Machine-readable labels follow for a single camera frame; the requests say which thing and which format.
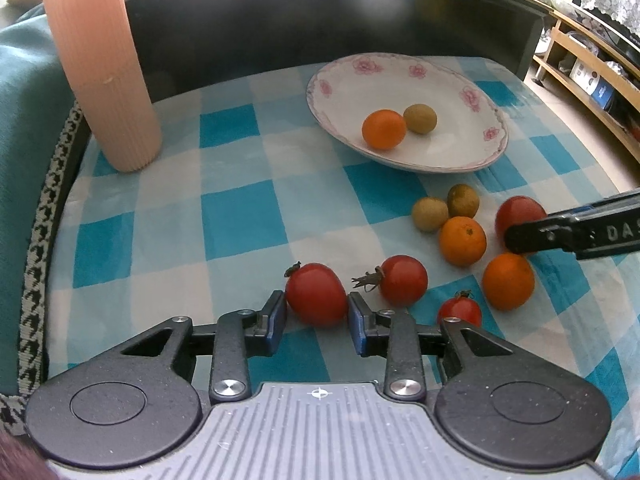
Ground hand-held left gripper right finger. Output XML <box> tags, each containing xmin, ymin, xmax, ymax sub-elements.
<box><xmin>347</xmin><ymin>291</ymin><xmax>526</xmax><ymax>404</ymax></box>

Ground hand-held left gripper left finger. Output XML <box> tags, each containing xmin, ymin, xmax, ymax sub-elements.
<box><xmin>120</xmin><ymin>290</ymin><xmax>288</xmax><ymax>404</ymax></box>

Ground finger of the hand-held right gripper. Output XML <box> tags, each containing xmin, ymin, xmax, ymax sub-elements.
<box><xmin>504</xmin><ymin>191</ymin><xmax>640</xmax><ymax>261</ymax></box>

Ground large orange-red tomato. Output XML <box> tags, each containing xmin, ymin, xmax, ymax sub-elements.
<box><xmin>495</xmin><ymin>196</ymin><xmax>548</xmax><ymax>253</ymax></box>

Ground orange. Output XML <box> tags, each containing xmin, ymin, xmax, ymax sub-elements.
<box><xmin>482</xmin><ymin>253</ymin><xmax>536</xmax><ymax>311</ymax></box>
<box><xmin>439</xmin><ymin>216</ymin><xmax>487</xmax><ymax>267</ymax></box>
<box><xmin>362</xmin><ymin>109</ymin><xmax>407</xmax><ymax>150</ymax></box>

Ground red tomato with stem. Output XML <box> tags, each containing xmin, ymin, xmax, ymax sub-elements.
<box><xmin>351</xmin><ymin>255</ymin><xmax>429</xmax><ymax>308</ymax></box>

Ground small red cherry tomato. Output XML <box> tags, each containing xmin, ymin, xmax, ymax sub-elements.
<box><xmin>438</xmin><ymin>290</ymin><xmax>483</xmax><ymax>328</ymax></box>

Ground white floral rimmed plate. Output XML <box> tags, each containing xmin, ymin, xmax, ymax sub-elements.
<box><xmin>306</xmin><ymin>53</ymin><xmax>510</xmax><ymax>175</ymax></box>

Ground longan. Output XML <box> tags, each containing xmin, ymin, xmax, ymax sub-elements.
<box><xmin>446</xmin><ymin>184</ymin><xmax>481</xmax><ymax>219</ymax></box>
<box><xmin>412</xmin><ymin>197</ymin><xmax>449</xmax><ymax>232</ymax></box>
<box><xmin>403</xmin><ymin>104</ymin><xmax>438</xmax><ymax>135</ymax></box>

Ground blue white checked tablecloth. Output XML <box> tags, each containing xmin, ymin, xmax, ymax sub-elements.
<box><xmin>47</xmin><ymin>54</ymin><xmax>640</xmax><ymax>480</ymax></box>

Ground wooden shelf unit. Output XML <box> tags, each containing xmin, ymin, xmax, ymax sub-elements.
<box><xmin>532</xmin><ymin>7</ymin><xmax>640</xmax><ymax>161</ymax></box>

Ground blue box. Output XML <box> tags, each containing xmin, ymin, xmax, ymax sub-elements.
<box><xmin>591</xmin><ymin>81</ymin><xmax>616</xmax><ymax>110</ymax></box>

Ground white box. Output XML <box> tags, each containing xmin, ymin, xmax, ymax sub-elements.
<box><xmin>570</xmin><ymin>57</ymin><xmax>602</xmax><ymax>95</ymax></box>

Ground dark maroon cloth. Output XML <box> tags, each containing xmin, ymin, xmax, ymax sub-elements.
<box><xmin>0</xmin><ymin>430</ymin><xmax>48</xmax><ymax>480</ymax></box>

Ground teal blanket with houndstooth trim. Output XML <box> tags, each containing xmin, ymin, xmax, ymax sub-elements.
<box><xmin>0</xmin><ymin>0</ymin><xmax>96</xmax><ymax>436</ymax></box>

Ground pink ribbed cylinder bottle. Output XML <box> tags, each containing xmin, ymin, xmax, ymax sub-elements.
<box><xmin>42</xmin><ymin>0</ymin><xmax>163</xmax><ymax>173</ymax></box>

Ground black curved furniture panel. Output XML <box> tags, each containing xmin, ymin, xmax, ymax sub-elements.
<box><xmin>120</xmin><ymin>0</ymin><xmax>557</xmax><ymax>106</ymax></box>

